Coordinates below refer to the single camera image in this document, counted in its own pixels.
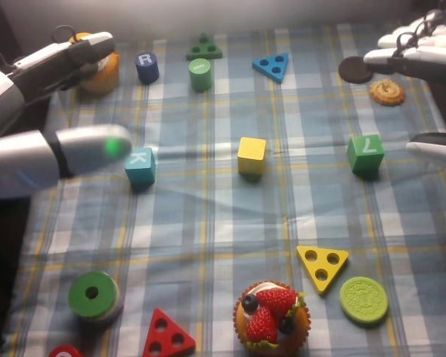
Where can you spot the yellow cube block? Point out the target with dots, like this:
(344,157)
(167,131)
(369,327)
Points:
(251,156)

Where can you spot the red cylinder block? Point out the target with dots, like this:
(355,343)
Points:
(65,352)

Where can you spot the yellow triangle block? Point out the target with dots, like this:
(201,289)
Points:
(321,263)

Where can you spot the red triangle block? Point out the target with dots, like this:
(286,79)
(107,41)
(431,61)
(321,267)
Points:
(164,337)

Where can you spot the white backdrop panel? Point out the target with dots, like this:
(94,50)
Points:
(208,15)

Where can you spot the blue R cylinder block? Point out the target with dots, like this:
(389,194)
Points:
(146,70)

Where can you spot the green sandwich cookie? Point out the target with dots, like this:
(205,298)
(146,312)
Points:
(364,301)

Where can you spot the strawberry toy cupcake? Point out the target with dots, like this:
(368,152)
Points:
(271,316)

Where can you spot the blue plaid tablecloth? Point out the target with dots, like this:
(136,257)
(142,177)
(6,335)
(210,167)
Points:
(208,223)

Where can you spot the orange toy cupcake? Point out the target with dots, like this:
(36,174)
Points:
(104,80)

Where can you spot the green 7 cube block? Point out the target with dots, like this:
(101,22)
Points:
(364,156)

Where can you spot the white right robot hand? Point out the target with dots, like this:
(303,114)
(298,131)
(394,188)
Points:
(420,59)

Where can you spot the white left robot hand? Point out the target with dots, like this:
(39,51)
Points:
(18,163)

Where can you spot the yellow butter cookie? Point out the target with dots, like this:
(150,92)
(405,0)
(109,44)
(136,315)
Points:
(392,97)

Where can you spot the green cylinder block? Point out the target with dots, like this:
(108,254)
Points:
(200,76)

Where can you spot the teal K cube block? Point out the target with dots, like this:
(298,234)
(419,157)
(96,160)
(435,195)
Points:
(141,171)

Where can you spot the green triangle block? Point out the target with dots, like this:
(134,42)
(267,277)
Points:
(193,56)

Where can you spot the brown chocolate cookie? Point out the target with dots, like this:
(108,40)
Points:
(351,70)

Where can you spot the blue triangle block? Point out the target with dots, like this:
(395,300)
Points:
(269,65)

